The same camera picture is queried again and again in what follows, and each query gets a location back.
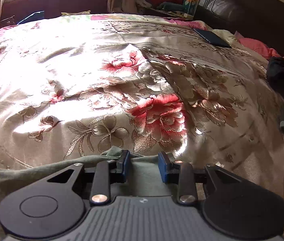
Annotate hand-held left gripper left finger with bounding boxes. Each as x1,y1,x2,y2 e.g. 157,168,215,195
45,150,130,205

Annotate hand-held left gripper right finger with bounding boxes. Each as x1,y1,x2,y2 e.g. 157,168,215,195
158,151,245,204

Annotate green pants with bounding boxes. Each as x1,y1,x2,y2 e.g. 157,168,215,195
0,149,209,241

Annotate floral satin bedspread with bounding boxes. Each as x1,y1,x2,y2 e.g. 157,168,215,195
0,14,284,231

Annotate black tablet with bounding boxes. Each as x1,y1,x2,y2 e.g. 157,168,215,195
193,28,232,49

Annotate pink cloth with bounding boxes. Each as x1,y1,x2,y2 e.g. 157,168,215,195
235,31,284,83

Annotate pile of colourful clothes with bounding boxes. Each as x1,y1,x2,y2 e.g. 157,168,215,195
136,0,195,19

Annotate blue cloth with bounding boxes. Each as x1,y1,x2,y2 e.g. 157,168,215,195
18,11,44,25

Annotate maroon window bench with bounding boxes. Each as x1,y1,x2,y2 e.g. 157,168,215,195
0,0,111,27

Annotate dark brown headboard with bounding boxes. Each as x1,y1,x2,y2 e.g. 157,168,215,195
196,0,284,61

